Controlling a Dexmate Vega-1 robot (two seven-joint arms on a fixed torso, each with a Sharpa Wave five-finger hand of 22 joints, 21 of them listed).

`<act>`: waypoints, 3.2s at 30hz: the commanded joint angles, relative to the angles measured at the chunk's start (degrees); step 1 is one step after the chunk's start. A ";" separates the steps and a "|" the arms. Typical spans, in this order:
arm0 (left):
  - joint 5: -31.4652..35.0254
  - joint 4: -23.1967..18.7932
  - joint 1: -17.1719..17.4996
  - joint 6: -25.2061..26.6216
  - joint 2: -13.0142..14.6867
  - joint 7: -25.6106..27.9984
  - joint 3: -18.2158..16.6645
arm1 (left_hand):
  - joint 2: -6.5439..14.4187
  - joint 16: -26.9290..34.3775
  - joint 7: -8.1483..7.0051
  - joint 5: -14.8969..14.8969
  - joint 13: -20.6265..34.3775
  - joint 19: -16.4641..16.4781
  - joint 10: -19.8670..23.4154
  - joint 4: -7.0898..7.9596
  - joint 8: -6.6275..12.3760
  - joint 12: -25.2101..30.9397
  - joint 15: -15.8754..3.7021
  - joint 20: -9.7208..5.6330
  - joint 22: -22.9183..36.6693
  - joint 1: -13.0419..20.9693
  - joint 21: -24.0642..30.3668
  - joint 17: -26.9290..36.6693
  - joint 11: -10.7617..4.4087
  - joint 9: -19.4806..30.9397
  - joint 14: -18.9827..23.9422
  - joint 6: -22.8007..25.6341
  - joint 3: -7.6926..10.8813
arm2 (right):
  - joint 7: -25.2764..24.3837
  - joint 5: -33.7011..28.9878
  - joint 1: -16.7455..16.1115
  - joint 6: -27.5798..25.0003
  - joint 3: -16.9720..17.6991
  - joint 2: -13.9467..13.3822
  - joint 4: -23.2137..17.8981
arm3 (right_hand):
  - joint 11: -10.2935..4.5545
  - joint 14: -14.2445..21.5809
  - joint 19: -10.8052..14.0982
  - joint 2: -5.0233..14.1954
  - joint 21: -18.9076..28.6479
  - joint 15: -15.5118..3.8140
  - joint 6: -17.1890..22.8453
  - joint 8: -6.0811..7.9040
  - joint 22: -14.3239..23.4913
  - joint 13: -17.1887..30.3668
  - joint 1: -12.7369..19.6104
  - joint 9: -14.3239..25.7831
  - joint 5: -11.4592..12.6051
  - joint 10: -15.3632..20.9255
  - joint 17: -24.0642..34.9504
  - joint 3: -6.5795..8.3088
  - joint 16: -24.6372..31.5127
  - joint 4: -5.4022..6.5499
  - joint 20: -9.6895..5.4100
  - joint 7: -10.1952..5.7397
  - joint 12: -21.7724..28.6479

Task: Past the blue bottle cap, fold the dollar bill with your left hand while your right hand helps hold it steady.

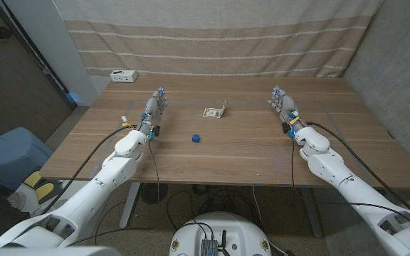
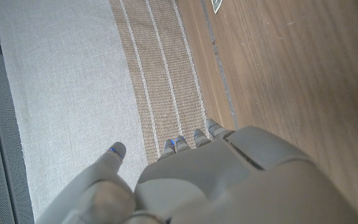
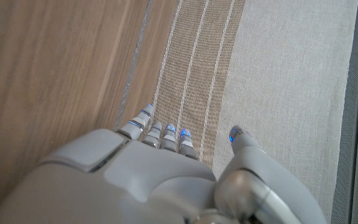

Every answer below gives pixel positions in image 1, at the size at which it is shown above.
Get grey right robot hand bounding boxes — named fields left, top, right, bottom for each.
left=267, top=85, right=305, bottom=135

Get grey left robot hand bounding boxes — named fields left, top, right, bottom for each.
left=140, top=87, right=169, bottom=134

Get one dollar bill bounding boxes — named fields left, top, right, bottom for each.
left=202, top=101, right=226, bottom=119

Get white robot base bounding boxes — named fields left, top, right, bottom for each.
left=169, top=212, right=273, bottom=256

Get white power strip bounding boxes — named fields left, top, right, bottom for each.
left=110, top=69, right=138, bottom=83

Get round black floor fan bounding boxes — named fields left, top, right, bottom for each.
left=140, top=182, right=169, bottom=206

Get beige striped curtain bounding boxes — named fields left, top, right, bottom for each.
left=53, top=0, right=384, bottom=78

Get white table leg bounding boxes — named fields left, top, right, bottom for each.
left=119, top=182, right=142, bottom=229

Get grey table leg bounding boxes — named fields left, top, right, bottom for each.
left=299, top=187, right=324, bottom=238

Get white pillar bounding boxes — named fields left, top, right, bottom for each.
left=4, top=0, right=99, bottom=107

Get yellow and black item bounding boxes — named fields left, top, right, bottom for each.
left=23, top=170, right=64, bottom=204

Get grey electronics box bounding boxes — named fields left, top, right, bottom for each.
left=200, top=238, right=219, bottom=256

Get white robot torso edge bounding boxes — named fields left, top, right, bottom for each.
left=0, top=245, right=122, bottom=256

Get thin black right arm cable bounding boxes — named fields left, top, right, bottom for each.
left=290, top=137, right=410, bottom=246

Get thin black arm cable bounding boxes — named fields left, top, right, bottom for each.
left=290, top=137, right=410, bottom=246
left=65, top=138, right=162, bottom=247

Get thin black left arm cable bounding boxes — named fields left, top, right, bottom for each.
left=65, top=138, right=162, bottom=247

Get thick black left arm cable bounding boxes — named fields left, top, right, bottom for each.
left=40, top=124, right=137, bottom=215

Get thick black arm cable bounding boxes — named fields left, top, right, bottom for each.
left=40, top=124, right=137, bottom=215
left=305, top=121, right=410, bottom=213

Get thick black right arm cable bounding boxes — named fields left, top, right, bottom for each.
left=305, top=121, right=410, bottom=213

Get black floor cable tangle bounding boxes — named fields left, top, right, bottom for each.
left=165, top=183, right=263, bottom=232

